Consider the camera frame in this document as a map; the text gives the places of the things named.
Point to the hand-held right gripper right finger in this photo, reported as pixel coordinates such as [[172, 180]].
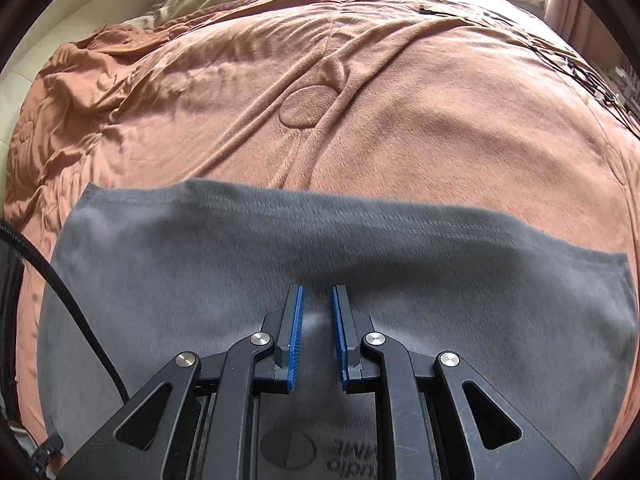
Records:
[[340, 340]]

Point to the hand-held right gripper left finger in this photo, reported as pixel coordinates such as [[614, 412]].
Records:
[[296, 340]]

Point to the grey t-shirt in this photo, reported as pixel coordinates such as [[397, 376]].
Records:
[[200, 270]]

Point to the orange-brown blanket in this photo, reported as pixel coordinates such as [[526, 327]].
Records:
[[350, 85]]

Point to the cream leather headboard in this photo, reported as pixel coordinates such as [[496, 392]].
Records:
[[75, 10]]

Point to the pink curtain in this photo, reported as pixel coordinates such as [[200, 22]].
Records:
[[565, 5]]

